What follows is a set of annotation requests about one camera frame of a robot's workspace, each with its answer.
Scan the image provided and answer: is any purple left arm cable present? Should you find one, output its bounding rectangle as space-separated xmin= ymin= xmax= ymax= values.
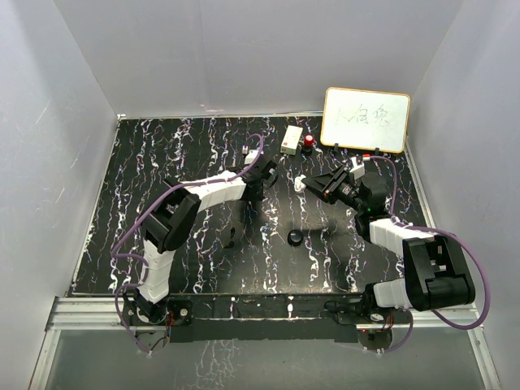
xmin=110 ymin=132 xmax=266 ymax=357

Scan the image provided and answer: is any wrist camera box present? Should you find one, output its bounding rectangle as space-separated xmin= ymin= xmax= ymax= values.
xmin=242 ymin=146 xmax=261 ymax=166
xmin=349 ymin=155 xmax=370 ymax=181

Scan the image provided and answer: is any red capped small bottle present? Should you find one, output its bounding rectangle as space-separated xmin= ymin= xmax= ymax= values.
xmin=301 ymin=134 xmax=314 ymax=154

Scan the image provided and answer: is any yellow framed whiteboard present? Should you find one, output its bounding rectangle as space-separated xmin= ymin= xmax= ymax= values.
xmin=320 ymin=87 xmax=411 ymax=154

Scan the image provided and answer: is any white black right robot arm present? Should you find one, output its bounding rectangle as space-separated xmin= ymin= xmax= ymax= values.
xmin=301 ymin=168 xmax=475 ymax=323

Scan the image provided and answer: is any black round earbud case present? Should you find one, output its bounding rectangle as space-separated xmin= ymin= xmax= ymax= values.
xmin=287 ymin=229 xmax=304 ymax=247

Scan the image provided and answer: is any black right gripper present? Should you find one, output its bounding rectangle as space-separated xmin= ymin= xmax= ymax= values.
xmin=302 ymin=165 xmax=366 ymax=213

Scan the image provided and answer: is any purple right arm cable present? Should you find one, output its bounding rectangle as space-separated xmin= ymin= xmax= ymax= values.
xmin=361 ymin=154 xmax=492 ymax=357

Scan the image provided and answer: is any green white cardboard box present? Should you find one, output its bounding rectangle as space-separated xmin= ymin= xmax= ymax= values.
xmin=280 ymin=125 xmax=303 ymax=156

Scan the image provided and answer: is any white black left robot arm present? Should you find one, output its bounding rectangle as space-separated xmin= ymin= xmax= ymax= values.
xmin=133 ymin=157 xmax=278 ymax=324

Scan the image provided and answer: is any white earbud charging case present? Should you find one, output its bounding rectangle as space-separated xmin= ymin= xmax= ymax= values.
xmin=294 ymin=175 xmax=306 ymax=193

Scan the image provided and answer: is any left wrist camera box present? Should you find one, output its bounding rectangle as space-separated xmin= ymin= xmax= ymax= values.
xmin=242 ymin=146 xmax=261 ymax=166

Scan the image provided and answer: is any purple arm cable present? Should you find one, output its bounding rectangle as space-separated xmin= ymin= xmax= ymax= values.
xmin=361 ymin=154 xmax=492 ymax=357
xmin=110 ymin=132 xmax=266 ymax=357

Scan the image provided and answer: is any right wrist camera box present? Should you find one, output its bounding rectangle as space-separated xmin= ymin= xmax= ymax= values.
xmin=349 ymin=155 xmax=370 ymax=181

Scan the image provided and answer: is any aluminium frame rail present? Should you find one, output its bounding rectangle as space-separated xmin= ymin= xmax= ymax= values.
xmin=30 ymin=295 xmax=501 ymax=389

